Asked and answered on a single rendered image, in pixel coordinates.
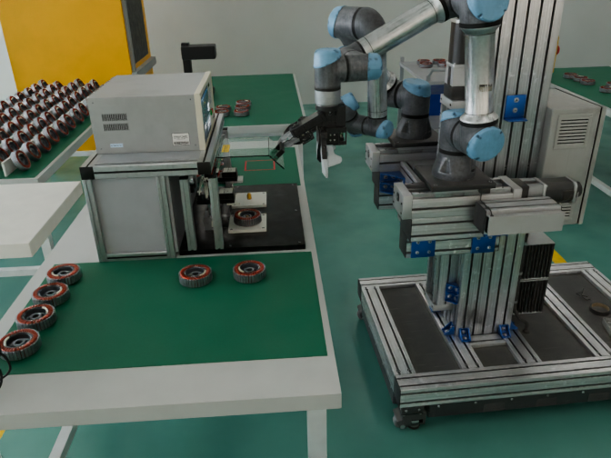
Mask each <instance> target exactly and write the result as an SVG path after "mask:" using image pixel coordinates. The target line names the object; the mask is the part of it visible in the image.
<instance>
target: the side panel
mask: <svg viewBox="0 0 611 458"><path fill-rule="evenodd" d="M82 182H83V187H84V191H85V199H86V203H87V208H88V213H89V216H90V221H91V225H92V230H93V234H94V238H95V247H96V251H97V255H98V260H99V262H103V261H105V262H113V261H132V260H150V259H167V258H176V256H177V254H176V251H175V240H174V234H173V227H172V221H171V214H170V208H169V201H168V194H167V188H166V181H165V176H155V177H134V178H113V179H95V180H82Z"/></svg>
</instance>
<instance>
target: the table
mask: <svg viewBox="0 0 611 458"><path fill-rule="evenodd" d="M74 82H75V83H72V82H70V83H69V84H67V86H68V87H67V86H65V85H62V84H61V83H60V82H58V81H54V82H53V84H52V85H51V84H50V85H49V84H48V83H47V82H46V81H45V80H43V79H41V80H39V81H38V85H37V84H32V85H31V88H29V87H27V88H25V89H24V94H25V95H24V94H22V93H21V92H16V93H15V94H14V96H12V95H10V96H8V97H7V98H6V101H4V100H1V101H0V144H2V147H3V148H1V147H0V184H37V183H45V182H46V181H47V180H48V179H49V178H50V177H51V176H52V175H53V174H55V172H56V171H57V170H58V169H59V168H60V167H61V166H62V165H63V164H64V163H65V161H66V160H67V159H68V158H69V157H70V156H90V155H91V154H92V153H93V152H94V150H92V151H76V150H77V149H78V148H79V147H80V146H81V145H82V144H83V143H84V142H85V141H86V140H87V139H88V138H89V137H90V136H91V135H92V134H93V129H92V125H91V120H90V114H89V110H88V105H87V101H86V98H87V97H88V96H90V95H91V94H93V93H94V92H95V91H97V90H98V89H99V88H100V87H102V86H103V85H99V84H98V83H97V81H96V80H95V79H92V80H90V81H89V83H87V84H84V83H83V82H82V80H80V79H79V78H76V79H75V80H74ZM83 86H84V87H83ZM46 88H47V90H46ZM77 91H78V92H77ZM70 95H71V96H72V97H71V96H70ZM31 96H32V98H33V100H34V101H33V100H32V99H31V98H30V97H31ZM47 98H48V100H47ZM82 101H83V104H82V103H80V102H82ZM22 102H23V103H22ZM39 104H40V105H39ZM58 105H59V106H58ZM13 107H15V109H14V108H13ZM31 108H32V111H31V110H30V109H31ZM50 109H51V111H52V114H50V113H49V112H47V111H49V110H50ZM68 111H69V114H70V116H71V117H70V116H69V115H68V114H66V113H67V112H68ZM4 113H5V114H4ZM21 115H23V116H24V117H22V116H21ZM40 116H41V117H40ZM55 118H56V119H55ZM59 118H60V120H59ZM11 121H13V122H11ZM32 122H34V125H32V124H31V123H32ZM51 124H53V127H54V129H53V128H52V127H51V126H50V125H51ZM1 127H4V129H5V130H4V129H2V128H1ZM23 128H24V131H21V129H23ZM41 132H43V134H40V133H41ZM12 135H13V138H14V139H15V140H13V139H11V138H9V137H11V136H12ZM33 138H34V142H35V143H34V144H33V143H32V142H29V141H31V140H32V139H33ZM21 147H22V150H23V151H21V150H19V149H20V148H21ZM10 155H11V159H12V162H13V163H14V165H15V166H16V167H17V168H16V169H15V170H14V171H13V172H12V173H11V174H10V175H8V176H5V175H4V171H3V167H2V165H1V163H2V162H3V161H4V160H5V159H7V158H8V157H9V156H10ZM41 247H42V251H43V254H44V258H45V259H46V257H47V256H48V255H49V254H50V253H51V251H52V250H53V249H54V247H55V246H54V242H53V238H52V235H51V234H50V235H49V236H48V237H47V239H46V240H45V241H44V243H43V244H42V245H41ZM40 266H41V265H38V266H21V267H3V268H0V277H8V276H26V275H34V274H35V273H36V271H37V270H38V268H39V267H40Z"/></svg>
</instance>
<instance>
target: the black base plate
mask: <svg viewBox="0 0 611 458"><path fill-rule="evenodd" d="M234 188H235V193H236V194H237V193H257V192H266V207H255V208H251V209H256V210H258V211H260V212H261V214H266V232H253V233H234V234H229V233H228V227H229V220H228V218H229V213H228V205H226V204H222V205H220V209H221V218H222V227H223V237H224V249H221V248H218V249H215V237H214V230H205V224H204V216H205V211H208V205H207V204H196V200H197V195H198V194H199V193H198V192H197V191H199V187H198V188H197V191H196V194H195V200H194V202H193V214H194V221H195V236H196V243H197V248H196V250H195V251H194V250H191V251H188V246H187V239H186V232H185V233H184V236H183V240H182V243H181V245H180V249H179V255H195V254H230V253H248V252H266V251H284V250H302V249H305V248H306V242H305V236H304V229H303V223H302V216H301V210H300V203H299V196H298V190H297V183H295V184H256V185H235V186H234ZM242 209H248V208H235V209H232V205H230V211H231V215H234V213H235V212H237V211H238V210H242Z"/></svg>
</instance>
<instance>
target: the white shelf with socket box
mask: <svg viewBox="0 0 611 458"><path fill-rule="evenodd" d="M82 193H83V189H82V185H81V182H80V181H78V182H57V183H37V184H0V259H4V258H22V257H33V256H34V254H35V253H36V252H37V250H38V249H39V248H40V247H41V245H42V244H43V243H44V241H45V240H46V239H47V237H48V236H49V235H50V234H51V233H52V232H53V231H54V229H55V228H56V227H57V225H58V224H59V223H60V222H61V220H62V219H63V218H64V216H65V215H66V214H67V212H68V211H69V210H70V209H71V207H72V206H73V205H74V203H75V202H76V201H77V199H78V198H79V197H80V196H81V194H82ZM1 356H3V357H4V358H5V359H6V361H7V363H8V366H9V369H8V372H7V373H6V374H5V375H4V376H3V374H2V371H1V369H0V388H1V386H2V383H3V379H4V378H6V377H7V375H9V374H10V372H11V369H12V367H11V363H10V361H9V359H8V358H7V357H6V356H5V355H4V354H3V353H2V350H1V348H0V357H1Z"/></svg>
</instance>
